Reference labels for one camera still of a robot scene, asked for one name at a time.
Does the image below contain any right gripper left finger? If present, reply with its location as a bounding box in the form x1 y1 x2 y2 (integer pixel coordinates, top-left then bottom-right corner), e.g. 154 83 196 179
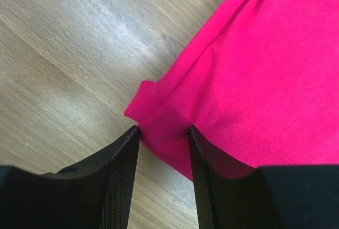
43 126 140 228

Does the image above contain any magenta t shirt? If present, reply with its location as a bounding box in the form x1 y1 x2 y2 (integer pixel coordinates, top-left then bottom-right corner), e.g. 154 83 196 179
124 0 338 178

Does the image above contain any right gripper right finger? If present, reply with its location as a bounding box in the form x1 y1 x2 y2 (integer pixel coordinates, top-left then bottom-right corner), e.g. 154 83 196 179
189 126 281 228

